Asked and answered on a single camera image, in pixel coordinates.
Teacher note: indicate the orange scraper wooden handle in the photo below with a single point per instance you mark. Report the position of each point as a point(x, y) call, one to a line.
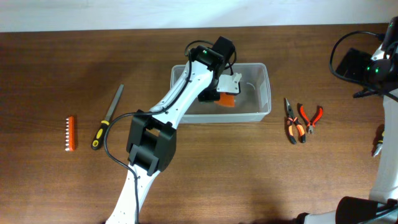
point(226, 100)

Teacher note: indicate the small red cutting pliers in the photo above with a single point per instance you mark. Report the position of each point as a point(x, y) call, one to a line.
point(310, 123)

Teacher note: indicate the long nose pliers orange black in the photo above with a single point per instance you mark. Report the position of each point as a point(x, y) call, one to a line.
point(293, 120)

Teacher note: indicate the file black yellow handle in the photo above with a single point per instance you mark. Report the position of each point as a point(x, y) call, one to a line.
point(98, 139)

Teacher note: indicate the screwdriver black yellow handle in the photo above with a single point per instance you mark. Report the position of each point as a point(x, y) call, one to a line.
point(379, 145)

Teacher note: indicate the clear plastic container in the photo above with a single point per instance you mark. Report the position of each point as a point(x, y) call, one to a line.
point(251, 105)

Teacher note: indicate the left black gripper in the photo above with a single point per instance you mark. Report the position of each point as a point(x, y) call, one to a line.
point(210, 96)

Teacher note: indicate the orange screwdriver bit holder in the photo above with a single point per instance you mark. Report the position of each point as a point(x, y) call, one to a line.
point(70, 134)

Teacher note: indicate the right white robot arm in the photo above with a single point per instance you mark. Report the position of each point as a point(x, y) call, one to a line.
point(377, 74)

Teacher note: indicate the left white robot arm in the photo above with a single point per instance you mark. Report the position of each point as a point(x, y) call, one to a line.
point(152, 139)

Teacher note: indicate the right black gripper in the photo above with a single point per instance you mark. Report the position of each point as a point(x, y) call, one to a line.
point(360, 58)

